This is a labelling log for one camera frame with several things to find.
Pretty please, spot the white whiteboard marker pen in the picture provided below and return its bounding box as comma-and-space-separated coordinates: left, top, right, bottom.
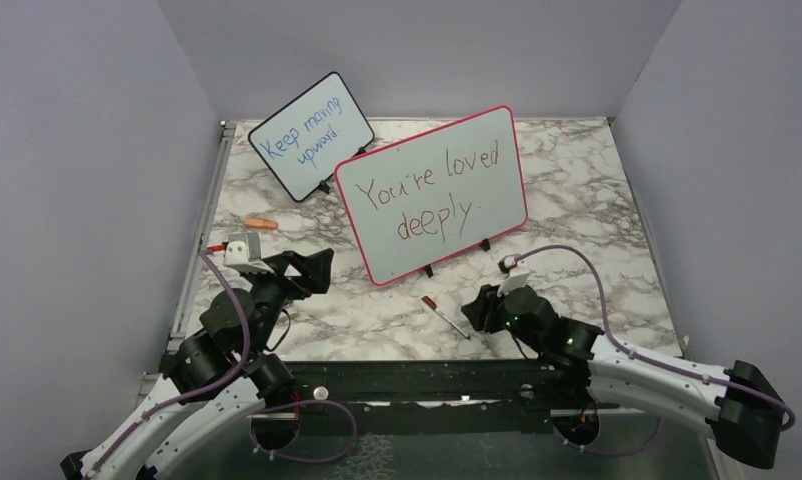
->
421, 295, 471, 340

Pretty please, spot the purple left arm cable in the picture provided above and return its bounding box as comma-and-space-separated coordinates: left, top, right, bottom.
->
82, 245, 361, 480

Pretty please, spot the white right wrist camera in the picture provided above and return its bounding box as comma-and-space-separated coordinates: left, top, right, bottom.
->
497, 255, 531, 297

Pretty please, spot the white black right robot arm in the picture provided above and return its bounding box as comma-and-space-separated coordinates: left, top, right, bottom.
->
460, 285, 786, 469

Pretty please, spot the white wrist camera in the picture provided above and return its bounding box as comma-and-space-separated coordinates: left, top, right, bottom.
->
222, 231, 274, 274
497, 255, 531, 297

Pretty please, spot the orange small eraser piece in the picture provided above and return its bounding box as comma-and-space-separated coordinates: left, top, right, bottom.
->
243, 217, 279, 231

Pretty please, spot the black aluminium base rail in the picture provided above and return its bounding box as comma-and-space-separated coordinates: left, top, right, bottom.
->
222, 359, 623, 447

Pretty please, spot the pink framed whiteboard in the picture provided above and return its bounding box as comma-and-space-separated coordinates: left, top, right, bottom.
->
334, 105, 529, 286

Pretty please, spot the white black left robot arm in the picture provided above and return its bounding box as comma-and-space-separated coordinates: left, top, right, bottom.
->
60, 243, 335, 479

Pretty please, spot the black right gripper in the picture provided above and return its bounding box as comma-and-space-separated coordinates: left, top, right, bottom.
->
461, 277, 544, 352

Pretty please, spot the black framed written whiteboard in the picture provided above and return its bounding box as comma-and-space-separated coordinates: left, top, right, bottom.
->
248, 71, 375, 202

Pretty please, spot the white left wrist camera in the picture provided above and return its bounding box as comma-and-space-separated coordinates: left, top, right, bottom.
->
222, 231, 274, 274

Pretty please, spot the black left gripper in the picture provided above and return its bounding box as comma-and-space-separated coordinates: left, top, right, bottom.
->
245, 248, 334, 357

